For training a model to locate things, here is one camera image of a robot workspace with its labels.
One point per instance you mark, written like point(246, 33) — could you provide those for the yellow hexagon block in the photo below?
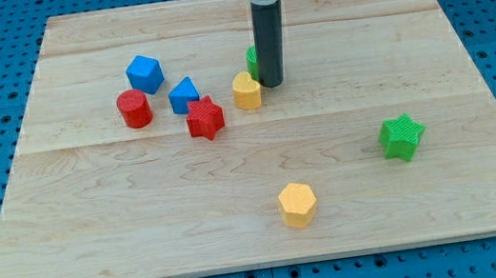
point(297, 205)

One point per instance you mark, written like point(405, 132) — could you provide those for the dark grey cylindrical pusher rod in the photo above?
point(267, 32)

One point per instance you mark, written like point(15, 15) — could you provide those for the blue triangle block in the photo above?
point(184, 92)

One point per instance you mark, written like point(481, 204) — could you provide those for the light wooden board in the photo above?
point(90, 197)

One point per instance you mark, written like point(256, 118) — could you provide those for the green star block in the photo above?
point(400, 137)

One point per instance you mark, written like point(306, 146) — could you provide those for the green block behind rod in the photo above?
point(252, 63)

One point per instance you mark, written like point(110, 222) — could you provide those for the red star block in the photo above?
point(204, 118)

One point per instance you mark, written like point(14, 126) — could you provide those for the blue cube block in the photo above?
point(145, 74)

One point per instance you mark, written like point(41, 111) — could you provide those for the yellow heart block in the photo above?
point(246, 92)

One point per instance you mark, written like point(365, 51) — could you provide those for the red cylinder block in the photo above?
point(135, 108)

